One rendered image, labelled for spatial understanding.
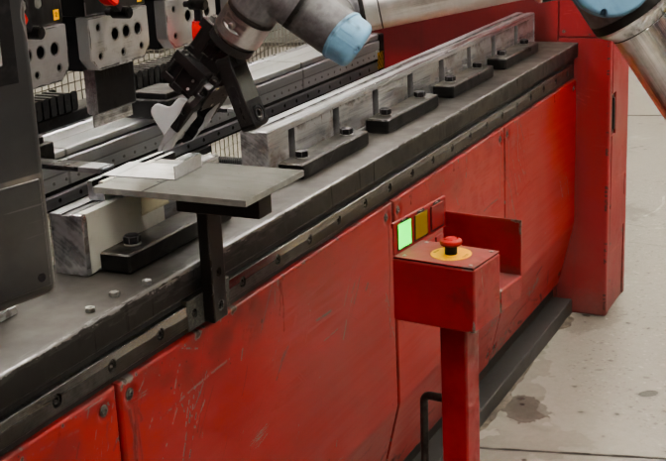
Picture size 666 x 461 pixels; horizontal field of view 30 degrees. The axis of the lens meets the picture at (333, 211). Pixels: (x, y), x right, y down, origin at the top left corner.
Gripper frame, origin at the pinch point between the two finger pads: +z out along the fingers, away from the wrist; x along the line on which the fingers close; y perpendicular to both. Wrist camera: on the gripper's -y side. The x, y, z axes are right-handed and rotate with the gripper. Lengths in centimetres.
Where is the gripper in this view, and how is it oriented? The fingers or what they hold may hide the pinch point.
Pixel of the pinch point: (178, 144)
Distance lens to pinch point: 191.5
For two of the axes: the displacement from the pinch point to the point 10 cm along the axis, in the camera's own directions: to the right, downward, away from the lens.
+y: -7.2, -6.8, 1.5
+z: -5.4, 6.8, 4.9
